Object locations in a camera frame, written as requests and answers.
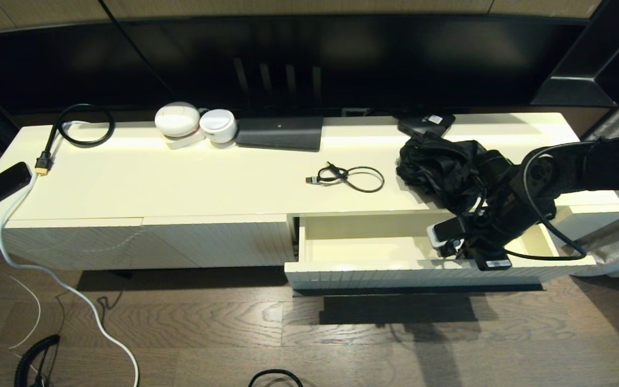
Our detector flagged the black umbrella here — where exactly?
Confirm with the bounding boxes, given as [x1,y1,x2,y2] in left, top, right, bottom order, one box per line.
[395,132,503,217]

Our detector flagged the white cabinet drawer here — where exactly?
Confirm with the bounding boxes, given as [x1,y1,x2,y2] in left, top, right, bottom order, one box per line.
[284,212,598,292]

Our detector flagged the short black USB cable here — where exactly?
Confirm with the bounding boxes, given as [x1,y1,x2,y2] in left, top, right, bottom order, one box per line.
[305,161,385,194]

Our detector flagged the white tv cabinet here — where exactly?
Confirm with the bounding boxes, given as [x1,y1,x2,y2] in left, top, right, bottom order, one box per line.
[0,112,619,271]

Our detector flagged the small black box white label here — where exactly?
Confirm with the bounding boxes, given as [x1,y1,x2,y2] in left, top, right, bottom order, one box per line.
[397,112,456,138]

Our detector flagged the black television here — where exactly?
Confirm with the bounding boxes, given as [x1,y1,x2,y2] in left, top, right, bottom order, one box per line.
[119,16,584,119]

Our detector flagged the black flat set-top box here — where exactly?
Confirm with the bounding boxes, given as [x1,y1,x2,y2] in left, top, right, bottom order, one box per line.
[235,117,324,152]

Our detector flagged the white cylindrical device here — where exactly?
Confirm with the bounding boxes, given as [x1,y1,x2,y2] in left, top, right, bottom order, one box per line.
[199,109,237,144]

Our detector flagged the white egg-shaped device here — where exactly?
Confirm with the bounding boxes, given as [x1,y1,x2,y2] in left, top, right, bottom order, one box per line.
[154,102,201,138]

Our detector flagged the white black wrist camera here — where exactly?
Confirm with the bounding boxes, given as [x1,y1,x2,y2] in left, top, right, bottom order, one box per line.
[427,217,466,248]

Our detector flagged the dark wall shelf unit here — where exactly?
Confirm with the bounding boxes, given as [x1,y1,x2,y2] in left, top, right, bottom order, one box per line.
[529,0,619,108]

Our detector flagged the black cable loop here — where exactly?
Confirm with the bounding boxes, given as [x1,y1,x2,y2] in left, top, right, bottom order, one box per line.
[248,369,304,387]

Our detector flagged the black HDMI cable gold plug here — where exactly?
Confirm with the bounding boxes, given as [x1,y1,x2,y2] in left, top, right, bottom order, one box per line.
[35,104,116,176]

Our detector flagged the thin white cable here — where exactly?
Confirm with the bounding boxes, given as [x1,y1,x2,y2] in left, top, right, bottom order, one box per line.
[0,253,42,351]

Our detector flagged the black coiled cable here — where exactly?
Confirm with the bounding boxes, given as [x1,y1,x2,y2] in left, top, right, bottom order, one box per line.
[14,334,62,387]

